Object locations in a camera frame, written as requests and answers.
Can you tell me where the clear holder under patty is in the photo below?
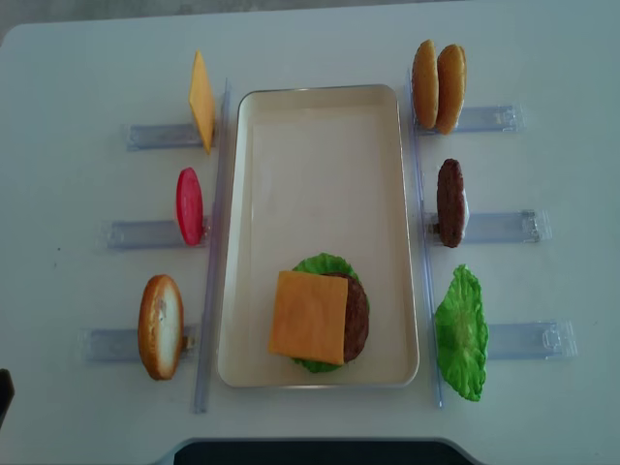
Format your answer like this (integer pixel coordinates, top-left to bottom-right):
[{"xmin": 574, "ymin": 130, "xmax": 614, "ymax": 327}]
[{"xmin": 424, "ymin": 209, "xmax": 553, "ymax": 244}]

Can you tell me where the clear holder under tomato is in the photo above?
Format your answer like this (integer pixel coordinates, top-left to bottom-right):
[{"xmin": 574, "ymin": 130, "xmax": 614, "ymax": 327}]
[{"xmin": 95, "ymin": 220, "xmax": 189, "ymax": 251}]

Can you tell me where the cream rectangular serving tray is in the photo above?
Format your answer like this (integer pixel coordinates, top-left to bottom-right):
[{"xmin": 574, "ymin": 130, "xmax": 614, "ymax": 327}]
[{"xmin": 216, "ymin": 84, "xmax": 419, "ymax": 388}]

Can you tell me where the standing green lettuce leaf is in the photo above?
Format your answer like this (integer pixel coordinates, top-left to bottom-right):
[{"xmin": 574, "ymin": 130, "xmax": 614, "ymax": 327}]
[{"xmin": 435, "ymin": 264, "xmax": 489, "ymax": 402}]

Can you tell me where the green lettuce leaf on burger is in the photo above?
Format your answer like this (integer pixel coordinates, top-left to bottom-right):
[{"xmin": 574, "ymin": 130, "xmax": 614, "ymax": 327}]
[{"xmin": 289, "ymin": 251, "xmax": 372, "ymax": 375}]

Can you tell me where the orange cheese slice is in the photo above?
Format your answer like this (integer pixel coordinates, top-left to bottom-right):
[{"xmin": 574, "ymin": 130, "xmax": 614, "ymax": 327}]
[
  {"xmin": 188, "ymin": 50, "xmax": 215, "ymax": 154},
  {"xmin": 268, "ymin": 271, "xmax": 348, "ymax": 365}
]

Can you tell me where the clear holder under buns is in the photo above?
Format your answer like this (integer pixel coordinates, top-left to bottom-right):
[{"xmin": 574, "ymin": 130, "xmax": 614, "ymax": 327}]
[{"xmin": 415, "ymin": 103, "xmax": 527, "ymax": 137}]

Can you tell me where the long clear rail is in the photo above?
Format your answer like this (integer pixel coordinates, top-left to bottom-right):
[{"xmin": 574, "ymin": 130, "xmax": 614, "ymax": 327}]
[
  {"xmin": 193, "ymin": 77, "xmax": 232, "ymax": 415},
  {"xmin": 406, "ymin": 68, "xmax": 445, "ymax": 410}
]

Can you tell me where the right long clear rail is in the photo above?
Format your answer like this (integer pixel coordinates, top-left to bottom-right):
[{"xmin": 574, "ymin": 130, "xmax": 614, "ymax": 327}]
[{"xmin": 406, "ymin": 68, "xmax": 445, "ymax": 410}]

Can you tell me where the brown meat patty on burger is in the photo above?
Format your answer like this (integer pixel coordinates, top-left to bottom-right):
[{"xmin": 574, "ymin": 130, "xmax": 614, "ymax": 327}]
[{"xmin": 325, "ymin": 272, "xmax": 369, "ymax": 363}]

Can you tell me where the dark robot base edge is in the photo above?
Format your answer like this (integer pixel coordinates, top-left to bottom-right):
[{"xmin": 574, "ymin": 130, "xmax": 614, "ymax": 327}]
[{"xmin": 159, "ymin": 440, "xmax": 471, "ymax": 465}]

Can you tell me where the standing orange cheese slice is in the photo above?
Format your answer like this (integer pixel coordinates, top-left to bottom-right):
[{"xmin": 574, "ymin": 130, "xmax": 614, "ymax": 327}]
[{"xmin": 188, "ymin": 50, "xmax": 215, "ymax": 154}]

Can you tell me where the clear holder under lettuce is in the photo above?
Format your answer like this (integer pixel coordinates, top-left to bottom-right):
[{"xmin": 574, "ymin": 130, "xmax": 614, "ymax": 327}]
[{"xmin": 487, "ymin": 321, "xmax": 578, "ymax": 360}]

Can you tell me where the standing brown meat patty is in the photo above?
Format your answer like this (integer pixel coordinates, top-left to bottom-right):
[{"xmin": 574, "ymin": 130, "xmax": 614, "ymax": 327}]
[{"xmin": 437, "ymin": 159, "xmax": 466, "ymax": 248}]

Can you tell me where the clear holder under bread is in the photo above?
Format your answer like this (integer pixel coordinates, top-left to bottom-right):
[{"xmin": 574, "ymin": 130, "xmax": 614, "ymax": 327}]
[{"xmin": 77, "ymin": 325, "xmax": 201, "ymax": 363}]

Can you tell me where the standing red tomato slice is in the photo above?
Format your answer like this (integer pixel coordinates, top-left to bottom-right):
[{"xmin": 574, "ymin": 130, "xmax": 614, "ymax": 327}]
[{"xmin": 175, "ymin": 168, "xmax": 204, "ymax": 246}]

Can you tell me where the standing white bread slice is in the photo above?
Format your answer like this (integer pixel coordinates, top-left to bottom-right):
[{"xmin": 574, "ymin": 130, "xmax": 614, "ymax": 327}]
[{"xmin": 138, "ymin": 274, "xmax": 184, "ymax": 381}]

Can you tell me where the left long clear rail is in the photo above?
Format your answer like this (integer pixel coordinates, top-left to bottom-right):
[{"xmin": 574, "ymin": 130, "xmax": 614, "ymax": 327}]
[{"xmin": 193, "ymin": 77, "xmax": 232, "ymax": 415}]

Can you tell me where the clear holder under cheese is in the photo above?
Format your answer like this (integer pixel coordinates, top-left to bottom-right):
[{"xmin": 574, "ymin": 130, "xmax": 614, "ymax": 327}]
[{"xmin": 121, "ymin": 123, "xmax": 202, "ymax": 151}]

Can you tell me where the golden bun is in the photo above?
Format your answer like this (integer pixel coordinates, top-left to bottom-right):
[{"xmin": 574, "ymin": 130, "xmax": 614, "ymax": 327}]
[
  {"xmin": 436, "ymin": 44, "xmax": 467, "ymax": 135},
  {"xmin": 412, "ymin": 40, "xmax": 439, "ymax": 130}
]

